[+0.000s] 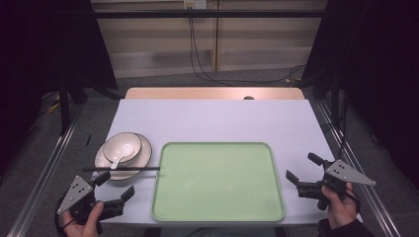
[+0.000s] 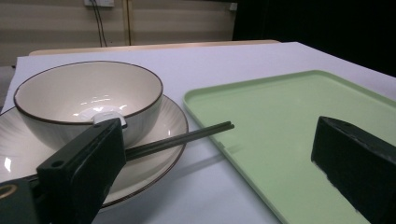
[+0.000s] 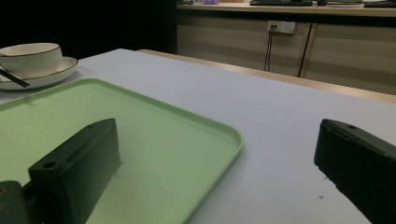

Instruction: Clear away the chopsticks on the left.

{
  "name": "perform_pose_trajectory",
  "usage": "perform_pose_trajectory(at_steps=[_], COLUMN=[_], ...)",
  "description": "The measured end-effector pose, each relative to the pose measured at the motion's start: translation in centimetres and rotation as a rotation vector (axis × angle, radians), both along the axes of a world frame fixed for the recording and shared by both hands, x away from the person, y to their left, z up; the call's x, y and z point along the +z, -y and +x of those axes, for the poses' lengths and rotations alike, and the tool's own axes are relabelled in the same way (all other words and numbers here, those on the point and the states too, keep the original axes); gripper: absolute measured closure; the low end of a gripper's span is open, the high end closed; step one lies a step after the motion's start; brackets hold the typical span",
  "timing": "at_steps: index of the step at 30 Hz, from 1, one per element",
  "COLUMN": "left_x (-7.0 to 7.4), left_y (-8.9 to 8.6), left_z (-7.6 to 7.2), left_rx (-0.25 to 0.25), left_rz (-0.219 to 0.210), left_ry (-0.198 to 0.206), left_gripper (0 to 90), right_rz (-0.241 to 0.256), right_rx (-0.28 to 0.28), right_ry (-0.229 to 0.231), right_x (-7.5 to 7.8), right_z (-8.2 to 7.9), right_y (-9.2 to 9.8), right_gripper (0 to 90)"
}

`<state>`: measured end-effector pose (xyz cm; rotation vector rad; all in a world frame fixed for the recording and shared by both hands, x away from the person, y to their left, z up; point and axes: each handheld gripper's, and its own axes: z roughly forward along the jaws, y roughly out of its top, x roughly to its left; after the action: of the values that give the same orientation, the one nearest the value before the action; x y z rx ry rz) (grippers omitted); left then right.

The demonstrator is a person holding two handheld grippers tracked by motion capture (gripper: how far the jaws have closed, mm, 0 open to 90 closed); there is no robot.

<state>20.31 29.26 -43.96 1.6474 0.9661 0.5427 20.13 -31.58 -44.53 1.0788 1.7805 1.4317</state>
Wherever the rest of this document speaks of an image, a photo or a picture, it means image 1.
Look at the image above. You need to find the black curtain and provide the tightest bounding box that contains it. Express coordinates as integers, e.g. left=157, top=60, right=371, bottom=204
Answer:
left=299, top=0, right=419, bottom=181
left=0, top=0, right=119, bottom=172

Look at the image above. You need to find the white wall socket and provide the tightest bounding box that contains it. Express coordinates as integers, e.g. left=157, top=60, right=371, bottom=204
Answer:
left=183, top=0, right=209, bottom=10

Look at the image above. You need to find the light green tray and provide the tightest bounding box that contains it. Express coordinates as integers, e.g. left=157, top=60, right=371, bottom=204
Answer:
left=150, top=141, right=287, bottom=223

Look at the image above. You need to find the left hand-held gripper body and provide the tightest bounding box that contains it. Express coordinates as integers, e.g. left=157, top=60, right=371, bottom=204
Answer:
left=57, top=175, right=126, bottom=235

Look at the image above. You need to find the light wooden table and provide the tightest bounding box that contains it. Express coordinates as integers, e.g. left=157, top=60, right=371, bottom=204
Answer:
left=125, top=86, right=306, bottom=101

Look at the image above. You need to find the white plate with dark rim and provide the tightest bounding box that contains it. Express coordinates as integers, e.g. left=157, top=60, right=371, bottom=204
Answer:
left=94, top=132, right=153, bottom=182

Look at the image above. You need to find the metal floor rail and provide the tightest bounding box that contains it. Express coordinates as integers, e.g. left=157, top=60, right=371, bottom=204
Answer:
left=315, top=99, right=402, bottom=237
left=6, top=101, right=86, bottom=237

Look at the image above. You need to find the white bowl with dark rim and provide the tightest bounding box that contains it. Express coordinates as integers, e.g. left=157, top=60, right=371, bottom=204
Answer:
left=102, top=131, right=143, bottom=165

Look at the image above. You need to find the black power cable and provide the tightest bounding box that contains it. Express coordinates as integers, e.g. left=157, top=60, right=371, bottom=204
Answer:
left=187, top=8, right=307, bottom=87
left=189, top=8, right=305, bottom=85

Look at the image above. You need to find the black horizontal frame bar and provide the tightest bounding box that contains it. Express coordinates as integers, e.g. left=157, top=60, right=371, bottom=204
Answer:
left=93, top=9, right=326, bottom=20

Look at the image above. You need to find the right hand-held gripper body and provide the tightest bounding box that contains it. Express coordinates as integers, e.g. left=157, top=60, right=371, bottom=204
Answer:
left=295, top=159, right=377, bottom=211

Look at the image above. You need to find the black chopstick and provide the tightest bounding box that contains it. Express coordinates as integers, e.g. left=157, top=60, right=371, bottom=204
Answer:
left=82, top=168, right=161, bottom=173
left=82, top=166, right=161, bottom=171

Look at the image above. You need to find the yellow cable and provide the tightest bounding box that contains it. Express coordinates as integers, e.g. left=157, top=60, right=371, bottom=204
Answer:
left=44, top=94, right=62, bottom=115

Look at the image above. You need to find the person's left hand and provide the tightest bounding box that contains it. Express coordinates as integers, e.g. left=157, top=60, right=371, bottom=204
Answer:
left=61, top=200, right=105, bottom=237

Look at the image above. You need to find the white ceramic spoon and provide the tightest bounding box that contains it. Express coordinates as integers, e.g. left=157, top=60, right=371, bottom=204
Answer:
left=110, top=144, right=136, bottom=171

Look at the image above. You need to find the white table cover sheet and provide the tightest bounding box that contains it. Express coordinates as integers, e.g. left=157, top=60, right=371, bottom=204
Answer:
left=93, top=98, right=338, bottom=228

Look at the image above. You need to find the person's right hand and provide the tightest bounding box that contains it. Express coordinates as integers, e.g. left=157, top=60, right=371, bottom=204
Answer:
left=320, top=183, right=360, bottom=230

